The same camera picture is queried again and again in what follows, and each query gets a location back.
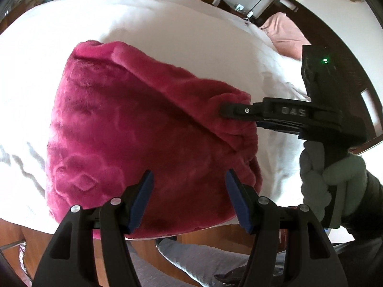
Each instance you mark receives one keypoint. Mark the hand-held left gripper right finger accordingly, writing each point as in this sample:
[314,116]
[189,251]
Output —
[239,203]

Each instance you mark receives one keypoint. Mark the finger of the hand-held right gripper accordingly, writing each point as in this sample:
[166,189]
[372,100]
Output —
[239,110]
[284,126]

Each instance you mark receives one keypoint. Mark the magenta plush blanket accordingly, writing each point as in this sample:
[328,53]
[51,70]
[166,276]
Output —
[134,125]

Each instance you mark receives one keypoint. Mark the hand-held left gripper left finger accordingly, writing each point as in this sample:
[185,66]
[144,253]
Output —
[140,200]

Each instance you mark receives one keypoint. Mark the person's right forearm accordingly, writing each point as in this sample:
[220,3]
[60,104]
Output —
[369,203]

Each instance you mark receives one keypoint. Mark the dark wooden nightstand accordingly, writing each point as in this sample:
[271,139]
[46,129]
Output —
[230,7]

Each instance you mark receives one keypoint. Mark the person's right hand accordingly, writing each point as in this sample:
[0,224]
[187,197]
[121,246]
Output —
[350,179]

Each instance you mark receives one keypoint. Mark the person's grey trousers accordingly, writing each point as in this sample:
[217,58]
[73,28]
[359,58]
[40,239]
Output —
[191,260]

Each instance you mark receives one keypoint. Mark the dark wooden headboard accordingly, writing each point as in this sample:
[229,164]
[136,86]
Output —
[344,36]

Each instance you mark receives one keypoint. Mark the pink pillow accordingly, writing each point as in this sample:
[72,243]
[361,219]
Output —
[284,33]

